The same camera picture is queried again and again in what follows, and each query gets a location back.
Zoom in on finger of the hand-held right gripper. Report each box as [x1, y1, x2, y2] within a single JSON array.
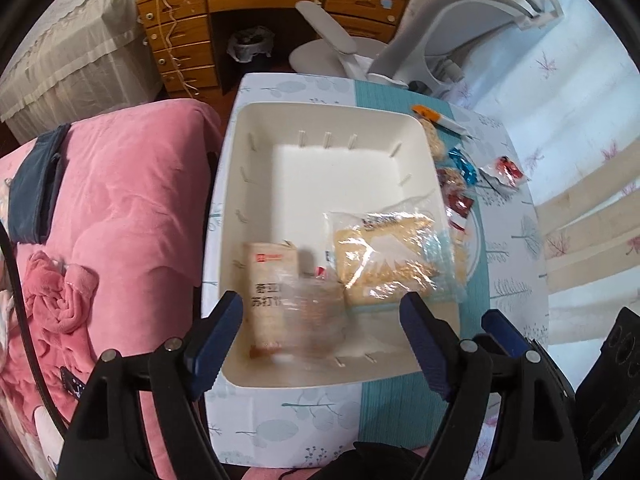
[[481, 310, 576, 406]]

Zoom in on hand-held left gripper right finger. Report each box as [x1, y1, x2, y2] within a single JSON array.
[[399, 291, 586, 480]]

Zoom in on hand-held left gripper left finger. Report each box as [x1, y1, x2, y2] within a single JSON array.
[[59, 291, 246, 480]]

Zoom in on clear brownish snack packet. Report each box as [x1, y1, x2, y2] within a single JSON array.
[[280, 272, 351, 361]]

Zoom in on red and white snack packet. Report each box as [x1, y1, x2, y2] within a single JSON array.
[[447, 195, 476, 233]]

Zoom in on clear rice crisps packet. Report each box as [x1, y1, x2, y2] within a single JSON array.
[[419, 117, 448, 161]]

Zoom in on white plastic basket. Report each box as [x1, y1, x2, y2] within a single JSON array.
[[212, 101, 463, 388]]

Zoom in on beige cracker packet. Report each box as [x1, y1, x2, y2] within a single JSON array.
[[243, 241, 301, 358]]

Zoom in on large clear yellow snack packet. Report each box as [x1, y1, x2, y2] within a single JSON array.
[[322, 200, 471, 311]]

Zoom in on small black device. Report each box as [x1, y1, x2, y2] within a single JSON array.
[[60, 367, 86, 401]]

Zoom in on clear red candy packet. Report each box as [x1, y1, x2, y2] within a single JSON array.
[[482, 156, 530, 188]]

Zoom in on blue candy wrapper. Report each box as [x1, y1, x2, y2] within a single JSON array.
[[447, 149, 481, 186]]

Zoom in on pink crumpled cloth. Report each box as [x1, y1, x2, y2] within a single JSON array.
[[27, 252, 101, 333]]

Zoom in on pink blanket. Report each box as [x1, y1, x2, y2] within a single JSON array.
[[0, 99, 223, 480]]

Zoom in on white floral bed sheet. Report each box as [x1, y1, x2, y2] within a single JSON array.
[[440, 0, 640, 361]]

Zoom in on orange and white snack bar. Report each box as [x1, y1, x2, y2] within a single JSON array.
[[411, 105, 473, 136]]

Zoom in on blue grey cloth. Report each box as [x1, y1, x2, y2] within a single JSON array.
[[9, 124, 71, 243]]

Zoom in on white office chair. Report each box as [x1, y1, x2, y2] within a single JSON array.
[[291, 0, 566, 98]]

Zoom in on waste bin with white bag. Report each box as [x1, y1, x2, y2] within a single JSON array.
[[227, 30, 276, 63]]

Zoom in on cream lace cover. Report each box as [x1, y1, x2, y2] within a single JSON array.
[[0, 0, 166, 143]]

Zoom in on black cable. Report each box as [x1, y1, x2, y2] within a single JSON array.
[[0, 220, 68, 433]]

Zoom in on thin white cord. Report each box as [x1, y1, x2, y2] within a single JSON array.
[[154, 0, 201, 101]]

